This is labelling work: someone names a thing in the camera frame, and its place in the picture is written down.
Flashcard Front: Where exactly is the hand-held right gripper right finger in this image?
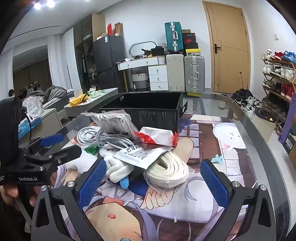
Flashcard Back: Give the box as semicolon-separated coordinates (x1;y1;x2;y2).
200;159;275;241

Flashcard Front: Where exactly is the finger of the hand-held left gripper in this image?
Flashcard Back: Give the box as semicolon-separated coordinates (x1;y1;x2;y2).
20;133;65;154
28;146;83;168

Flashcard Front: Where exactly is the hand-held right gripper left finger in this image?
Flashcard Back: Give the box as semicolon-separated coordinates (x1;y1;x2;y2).
30;159;108;241

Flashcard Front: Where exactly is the green packet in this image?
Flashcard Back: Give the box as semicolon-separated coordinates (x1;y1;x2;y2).
84;144;100;155

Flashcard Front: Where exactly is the white plush toy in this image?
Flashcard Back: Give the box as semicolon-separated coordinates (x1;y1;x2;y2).
99;148;138;189

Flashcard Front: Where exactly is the grey cable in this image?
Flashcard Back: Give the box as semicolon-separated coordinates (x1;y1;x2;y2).
76;126;139;149

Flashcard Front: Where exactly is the bagged cream strap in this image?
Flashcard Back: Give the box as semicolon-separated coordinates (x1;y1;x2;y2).
142;151;196;193

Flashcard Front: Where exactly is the white printed pouch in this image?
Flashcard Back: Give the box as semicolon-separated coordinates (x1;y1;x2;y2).
112;146;173;169

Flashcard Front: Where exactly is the bagged grey white cord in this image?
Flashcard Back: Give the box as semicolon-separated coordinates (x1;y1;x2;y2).
81;110;139;142

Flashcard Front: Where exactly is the red white plastic packet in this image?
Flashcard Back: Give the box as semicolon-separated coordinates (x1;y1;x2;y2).
134;126;179;148

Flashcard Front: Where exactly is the black cardboard box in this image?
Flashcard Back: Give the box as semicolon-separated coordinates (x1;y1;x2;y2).
99;92;188;133

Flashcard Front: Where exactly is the person's left forearm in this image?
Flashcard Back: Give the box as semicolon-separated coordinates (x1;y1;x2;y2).
0;199;33;241

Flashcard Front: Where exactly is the person's left hand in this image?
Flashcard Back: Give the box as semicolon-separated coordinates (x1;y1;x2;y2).
0;184;41;212

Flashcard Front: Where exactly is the grey side cabinet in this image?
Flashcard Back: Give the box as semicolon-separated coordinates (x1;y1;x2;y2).
18;108;63;146

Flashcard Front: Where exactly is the blue packet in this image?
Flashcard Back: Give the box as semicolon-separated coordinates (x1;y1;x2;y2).
18;118;42;135

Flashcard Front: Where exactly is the printed table mat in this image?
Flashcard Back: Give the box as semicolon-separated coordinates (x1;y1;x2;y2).
53;115;259;241

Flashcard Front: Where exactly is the clear plastic bag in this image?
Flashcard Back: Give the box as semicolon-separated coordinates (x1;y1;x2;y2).
25;96;43;119

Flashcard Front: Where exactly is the sofa with clothes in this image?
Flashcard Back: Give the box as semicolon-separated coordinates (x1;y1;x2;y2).
22;85;75;109

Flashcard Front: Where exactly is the yellow plastic bag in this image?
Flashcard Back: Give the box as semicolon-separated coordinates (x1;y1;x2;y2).
69;95;87;107

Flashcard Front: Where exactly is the grey coffee table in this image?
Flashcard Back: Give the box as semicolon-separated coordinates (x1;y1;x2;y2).
63;88;118;121

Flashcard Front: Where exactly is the white curtain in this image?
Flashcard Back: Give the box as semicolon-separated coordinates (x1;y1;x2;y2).
47;30;75;91

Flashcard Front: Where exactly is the black white striped rug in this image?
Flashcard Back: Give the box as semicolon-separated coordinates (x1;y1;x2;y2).
187;97;204;115

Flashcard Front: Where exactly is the open brown cardboard box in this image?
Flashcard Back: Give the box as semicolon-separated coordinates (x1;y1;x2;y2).
283;134;296;164

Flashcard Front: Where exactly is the pile of shoes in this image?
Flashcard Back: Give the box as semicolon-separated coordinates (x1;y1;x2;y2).
228;89;263;116

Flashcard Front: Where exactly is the black umbrella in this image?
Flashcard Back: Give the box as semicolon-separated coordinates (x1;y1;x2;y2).
231;72;253;100

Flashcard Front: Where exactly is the purple rolled mat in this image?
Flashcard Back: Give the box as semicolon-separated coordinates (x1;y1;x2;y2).
278;93;296;149

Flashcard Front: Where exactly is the black fridge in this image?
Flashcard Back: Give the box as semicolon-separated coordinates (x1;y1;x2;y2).
92;35;126;93

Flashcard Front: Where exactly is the wicker basket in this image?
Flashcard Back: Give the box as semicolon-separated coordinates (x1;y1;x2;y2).
131;72;148;88

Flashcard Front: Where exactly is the wooden shoe rack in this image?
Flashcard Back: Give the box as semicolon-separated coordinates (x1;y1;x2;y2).
261;50;296;121

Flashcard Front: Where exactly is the silver suitcase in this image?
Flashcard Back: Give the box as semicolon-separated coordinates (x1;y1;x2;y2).
184;55;206;93

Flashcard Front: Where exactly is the wooden wardrobe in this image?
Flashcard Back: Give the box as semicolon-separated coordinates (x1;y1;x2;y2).
73;13;105;91

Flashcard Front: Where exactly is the white dresser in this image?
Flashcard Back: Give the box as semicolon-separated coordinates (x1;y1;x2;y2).
117;57;169;92

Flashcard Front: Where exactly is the beige suitcase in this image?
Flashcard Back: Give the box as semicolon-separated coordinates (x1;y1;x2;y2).
166;54;185;91

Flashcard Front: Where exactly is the wooden door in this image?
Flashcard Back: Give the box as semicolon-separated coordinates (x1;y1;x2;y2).
202;1;251;94

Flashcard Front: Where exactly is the black bag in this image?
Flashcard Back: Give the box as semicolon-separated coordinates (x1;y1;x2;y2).
150;46;166;56

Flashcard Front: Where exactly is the teal suitcase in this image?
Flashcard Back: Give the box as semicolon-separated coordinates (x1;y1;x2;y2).
165;22;182;53

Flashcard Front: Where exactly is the oval metal frame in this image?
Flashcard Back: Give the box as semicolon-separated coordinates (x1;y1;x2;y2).
129;41;158;57

